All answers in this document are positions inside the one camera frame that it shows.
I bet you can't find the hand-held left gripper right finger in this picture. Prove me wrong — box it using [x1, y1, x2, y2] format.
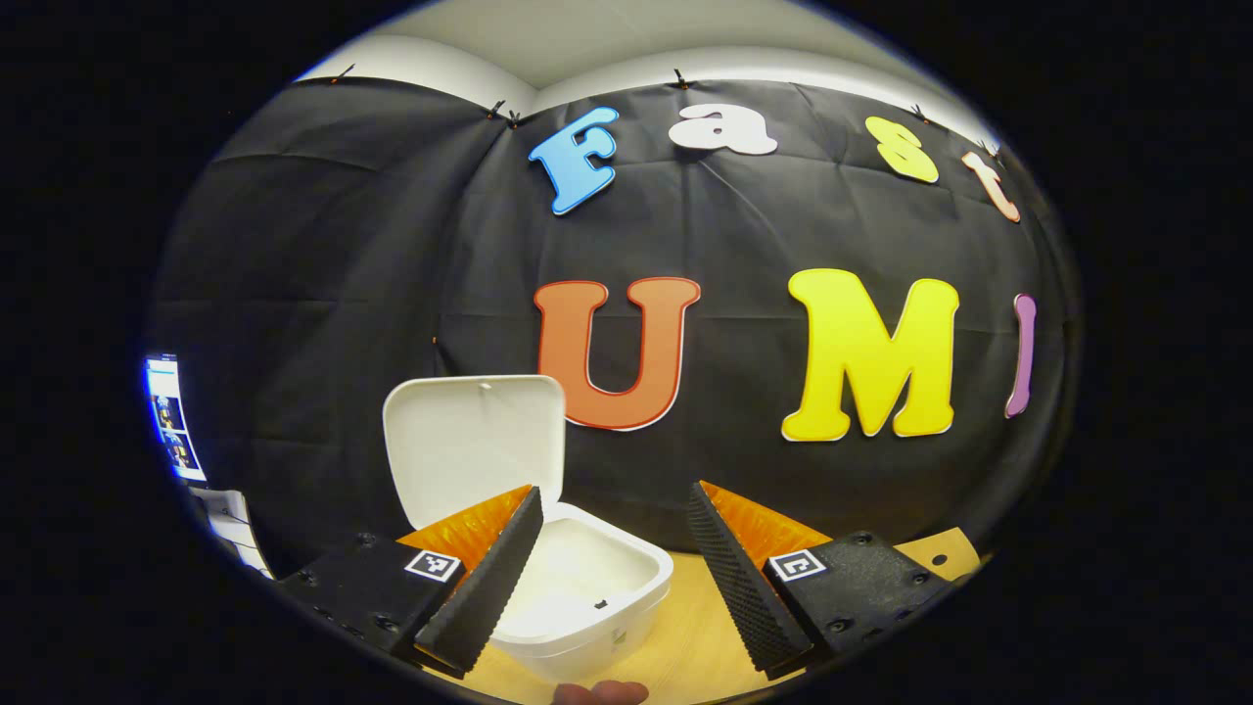
[687, 480, 955, 682]

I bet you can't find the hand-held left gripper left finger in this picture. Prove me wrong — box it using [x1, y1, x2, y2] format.
[277, 485, 545, 677]

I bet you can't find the white desktop garbage bin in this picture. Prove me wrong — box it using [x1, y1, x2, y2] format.
[382, 374, 674, 683]

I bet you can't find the wooden desktop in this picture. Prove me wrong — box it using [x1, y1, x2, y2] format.
[431, 527, 982, 705]

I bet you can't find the white box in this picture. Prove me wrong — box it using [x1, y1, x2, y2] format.
[191, 487, 275, 579]

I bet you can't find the black backdrop cloth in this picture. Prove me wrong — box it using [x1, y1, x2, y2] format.
[147, 73, 1078, 588]

